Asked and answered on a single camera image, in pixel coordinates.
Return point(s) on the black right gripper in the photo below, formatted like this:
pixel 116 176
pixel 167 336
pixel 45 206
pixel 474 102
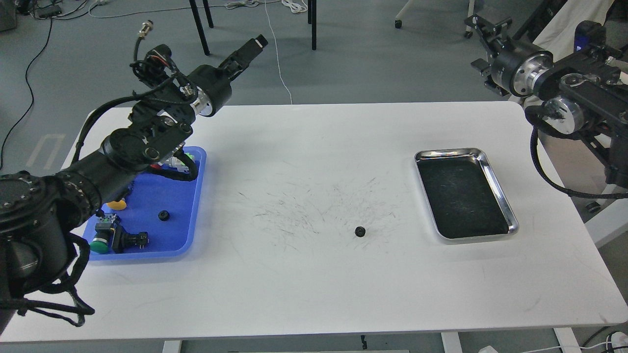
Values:
pixel 513 66

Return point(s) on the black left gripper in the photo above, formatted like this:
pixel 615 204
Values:
pixel 214 84

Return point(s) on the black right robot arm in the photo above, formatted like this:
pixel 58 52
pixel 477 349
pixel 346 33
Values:
pixel 582 95

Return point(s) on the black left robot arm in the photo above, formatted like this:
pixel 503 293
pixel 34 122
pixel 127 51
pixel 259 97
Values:
pixel 41 258

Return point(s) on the silver metal tray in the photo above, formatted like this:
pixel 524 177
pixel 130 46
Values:
pixel 466 201

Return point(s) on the blue plastic tray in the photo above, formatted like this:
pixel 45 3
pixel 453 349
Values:
pixel 150 194

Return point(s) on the beige cloth on chair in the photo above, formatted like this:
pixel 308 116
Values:
pixel 560 32

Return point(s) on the black table leg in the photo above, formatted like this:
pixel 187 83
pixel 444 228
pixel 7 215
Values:
pixel 199 27

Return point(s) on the yellow push button switch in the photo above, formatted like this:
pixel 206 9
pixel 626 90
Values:
pixel 118 205

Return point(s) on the black switch block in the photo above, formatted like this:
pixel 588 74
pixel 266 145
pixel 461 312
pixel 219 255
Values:
pixel 123 240

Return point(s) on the green push button switch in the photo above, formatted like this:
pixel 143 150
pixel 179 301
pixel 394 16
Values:
pixel 105 229

